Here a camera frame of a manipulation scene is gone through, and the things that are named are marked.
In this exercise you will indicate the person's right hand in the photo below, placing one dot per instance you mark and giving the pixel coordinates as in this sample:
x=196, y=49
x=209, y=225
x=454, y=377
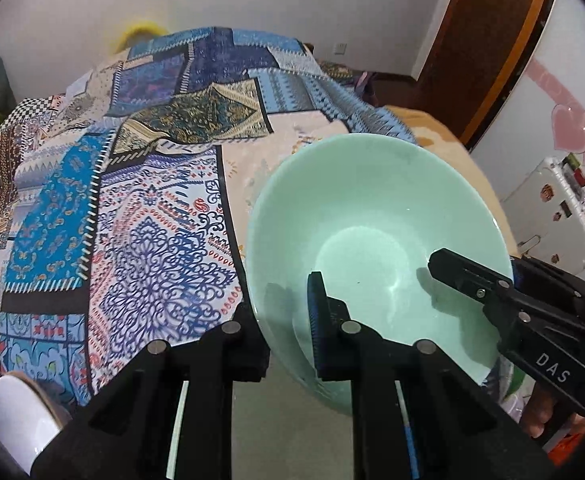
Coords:
x=539, y=412

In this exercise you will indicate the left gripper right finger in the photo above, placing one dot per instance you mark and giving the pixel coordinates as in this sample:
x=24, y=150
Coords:
x=416, y=413

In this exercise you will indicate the patchwork patterned blanket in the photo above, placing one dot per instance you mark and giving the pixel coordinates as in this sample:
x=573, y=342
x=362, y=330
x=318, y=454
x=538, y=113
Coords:
x=124, y=201

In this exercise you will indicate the light green bowl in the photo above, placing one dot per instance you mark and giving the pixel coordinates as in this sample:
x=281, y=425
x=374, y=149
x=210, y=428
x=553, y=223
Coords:
x=367, y=212

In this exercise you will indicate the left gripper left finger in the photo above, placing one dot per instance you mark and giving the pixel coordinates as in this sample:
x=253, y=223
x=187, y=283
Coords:
x=167, y=414

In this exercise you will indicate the yellow foam tube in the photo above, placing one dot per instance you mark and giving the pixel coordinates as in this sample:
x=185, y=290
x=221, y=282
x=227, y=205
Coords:
x=136, y=33

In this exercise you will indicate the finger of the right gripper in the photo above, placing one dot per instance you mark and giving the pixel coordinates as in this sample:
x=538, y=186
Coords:
x=482, y=284
x=549, y=284

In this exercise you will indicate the dark backpack on floor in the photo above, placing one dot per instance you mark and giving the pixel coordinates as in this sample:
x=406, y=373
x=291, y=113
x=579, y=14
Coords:
x=360, y=82

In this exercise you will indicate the wooden door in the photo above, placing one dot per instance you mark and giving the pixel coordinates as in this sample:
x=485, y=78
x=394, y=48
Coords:
x=477, y=50

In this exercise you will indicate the light green plate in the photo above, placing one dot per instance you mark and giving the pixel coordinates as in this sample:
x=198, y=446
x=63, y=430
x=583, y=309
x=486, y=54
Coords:
x=281, y=431

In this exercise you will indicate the white suitcase with stickers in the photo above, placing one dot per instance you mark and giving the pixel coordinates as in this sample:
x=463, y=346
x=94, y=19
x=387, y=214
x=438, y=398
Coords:
x=546, y=214

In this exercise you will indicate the white bowl with spots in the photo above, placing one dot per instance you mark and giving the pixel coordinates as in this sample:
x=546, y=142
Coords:
x=26, y=425

